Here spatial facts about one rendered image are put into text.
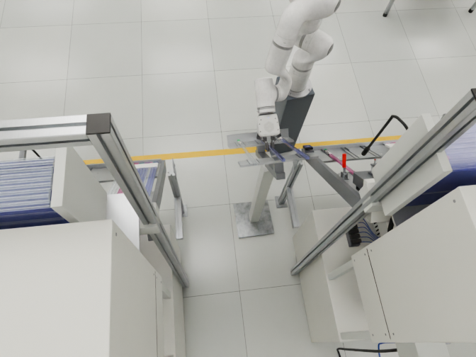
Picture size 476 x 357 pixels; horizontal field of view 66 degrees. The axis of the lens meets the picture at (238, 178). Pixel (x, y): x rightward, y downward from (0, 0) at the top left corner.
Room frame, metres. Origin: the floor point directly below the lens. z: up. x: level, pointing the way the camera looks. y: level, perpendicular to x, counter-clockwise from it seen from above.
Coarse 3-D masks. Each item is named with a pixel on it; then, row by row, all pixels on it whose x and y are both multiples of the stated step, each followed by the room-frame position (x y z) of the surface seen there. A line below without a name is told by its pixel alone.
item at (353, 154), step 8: (320, 152) 0.97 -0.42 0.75; (336, 152) 0.98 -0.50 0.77; (344, 152) 0.98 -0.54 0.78; (352, 152) 0.98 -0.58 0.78; (360, 152) 0.98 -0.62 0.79; (368, 152) 0.98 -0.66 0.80; (376, 152) 0.98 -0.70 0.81; (384, 152) 0.98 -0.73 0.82; (328, 160) 0.88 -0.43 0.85; (352, 160) 0.90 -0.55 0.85
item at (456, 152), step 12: (468, 132) 0.56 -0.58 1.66; (456, 144) 0.52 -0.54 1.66; (468, 144) 0.53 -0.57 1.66; (456, 156) 0.49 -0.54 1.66; (468, 156) 0.49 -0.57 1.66; (456, 168) 0.45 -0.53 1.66; (468, 168) 0.46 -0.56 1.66; (444, 180) 0.45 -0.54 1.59; (456, 180) 0.46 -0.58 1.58; (468, 180) 0.47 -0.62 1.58; (432, 192) 0.46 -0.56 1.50; (444, 192) 0.47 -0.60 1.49; (408, 204) 0.45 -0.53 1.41; (420, 204) 0.46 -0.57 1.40
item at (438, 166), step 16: (416, 128) 0.54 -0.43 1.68; (400, 144) 0.55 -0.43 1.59; (384, 160) 0.55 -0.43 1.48; (432, 160) 0.45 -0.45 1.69; (416, 176) 0.44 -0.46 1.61; (432, 176) 0.42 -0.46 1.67; (288, 192) 0.91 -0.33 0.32; (400, 192) 0.44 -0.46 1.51; (416, 192) 0.41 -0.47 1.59; (384, 208) 0.43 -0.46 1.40; (400, 208) 0.41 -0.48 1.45; (416, 208) 0.45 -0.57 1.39; (384, 224) 0.65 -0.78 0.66; (352, 240) 0.54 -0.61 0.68
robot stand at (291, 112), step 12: (276, 84) 1.47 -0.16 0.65; (288, 96) 1.35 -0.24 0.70; (312, 96) 1.39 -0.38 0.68; (276, 108) 1.41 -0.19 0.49; (288, 108) 1.34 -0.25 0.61; (300, 108) 1.37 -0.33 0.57; (288, 120) 1.35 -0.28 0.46; (300, 120) 1.38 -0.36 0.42; (288, 132) 1.36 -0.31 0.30; (276, 144) 1.33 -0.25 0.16
